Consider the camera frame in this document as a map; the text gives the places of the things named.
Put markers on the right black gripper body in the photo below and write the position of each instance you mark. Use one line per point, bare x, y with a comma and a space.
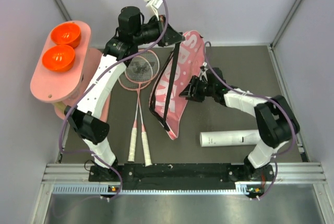
201, 89

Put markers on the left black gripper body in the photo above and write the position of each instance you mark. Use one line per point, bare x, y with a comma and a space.
163, 40

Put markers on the pink SPORT racket bag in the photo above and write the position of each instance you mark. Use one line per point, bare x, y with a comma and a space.
168, 111

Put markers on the white shuttlecock tube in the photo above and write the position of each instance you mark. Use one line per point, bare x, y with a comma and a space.
229, 138

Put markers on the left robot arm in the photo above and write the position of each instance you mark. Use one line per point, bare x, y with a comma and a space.
119, 51

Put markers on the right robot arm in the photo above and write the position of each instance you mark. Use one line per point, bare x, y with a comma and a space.
275, 119

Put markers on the pink badminton racket right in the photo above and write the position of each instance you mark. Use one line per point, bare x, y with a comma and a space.
153, 59

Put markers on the pink badminton racket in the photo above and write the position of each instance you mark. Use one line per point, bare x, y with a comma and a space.
131, 145
153, 59

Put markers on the pink badminton racket left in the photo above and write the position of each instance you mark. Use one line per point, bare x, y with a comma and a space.
131, 145

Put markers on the upper orange plastic bowl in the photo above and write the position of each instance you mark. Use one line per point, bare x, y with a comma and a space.
67, 33

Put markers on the orange plastic bowl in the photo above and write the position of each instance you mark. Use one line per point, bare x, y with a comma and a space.
67, 33
59, 58

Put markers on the pink three-tier wooden shelf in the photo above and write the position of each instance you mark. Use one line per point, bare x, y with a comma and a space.
52, 87

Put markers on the lower orange plastic bowl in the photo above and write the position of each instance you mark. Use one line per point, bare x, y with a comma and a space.
59, 58

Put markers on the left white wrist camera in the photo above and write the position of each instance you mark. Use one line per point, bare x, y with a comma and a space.
153, 6

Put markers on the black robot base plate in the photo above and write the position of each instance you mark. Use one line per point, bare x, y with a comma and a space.
189, 176

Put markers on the grey slotted cable duct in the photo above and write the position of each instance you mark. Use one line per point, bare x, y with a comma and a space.
103, 189

